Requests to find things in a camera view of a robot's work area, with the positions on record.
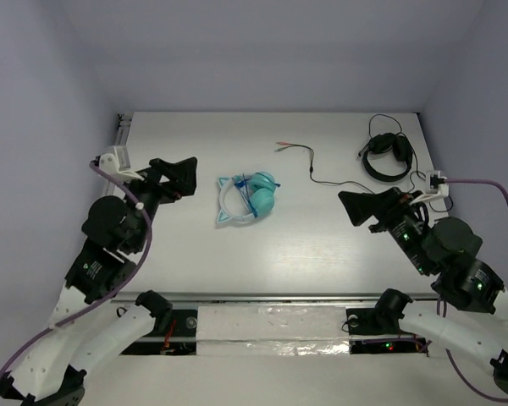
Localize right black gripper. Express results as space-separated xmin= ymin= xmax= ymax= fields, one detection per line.
xmin=338 ymin=184 xmax=433 ymax=274

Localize teal cat-ear headphones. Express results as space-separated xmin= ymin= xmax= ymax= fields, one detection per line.
xmin=216 ymin=172 xmax=281 ymax=225

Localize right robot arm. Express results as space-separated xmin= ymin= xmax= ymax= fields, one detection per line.
xmin=339 ymin=188 xmax=508 ymax=403

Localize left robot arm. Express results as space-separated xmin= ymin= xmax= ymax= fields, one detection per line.
xmin=0 ymin=153 xmax=198 ymax=405

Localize black headset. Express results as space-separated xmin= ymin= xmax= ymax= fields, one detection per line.
xmin=357 ymin=132 xmax=416 ymax=184

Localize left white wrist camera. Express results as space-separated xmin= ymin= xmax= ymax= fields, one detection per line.
xmin=96 ymin=145 xmax=143 ymax=183

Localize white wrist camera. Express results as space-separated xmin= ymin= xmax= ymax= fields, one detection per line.
xmin=96 ymin=145 xmax=143 ymax=183
xmin=411 ymin=170 xmax=450 ymax=205

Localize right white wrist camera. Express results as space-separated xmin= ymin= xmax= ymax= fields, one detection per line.
xmin=411 ymin=170 xmax=450 ymax=205

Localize left aluminium side rail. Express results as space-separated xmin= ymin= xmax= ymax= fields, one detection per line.
xmin=103 ymin=113 xmax=133 ymax=195

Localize black headset cable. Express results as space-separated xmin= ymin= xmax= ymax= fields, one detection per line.
xmin=273 ymin=113 xmax=454 ymax=214

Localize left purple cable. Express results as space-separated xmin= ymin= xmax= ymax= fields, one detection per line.
xmin=0 ymin=158 xmax=154 ymax=406

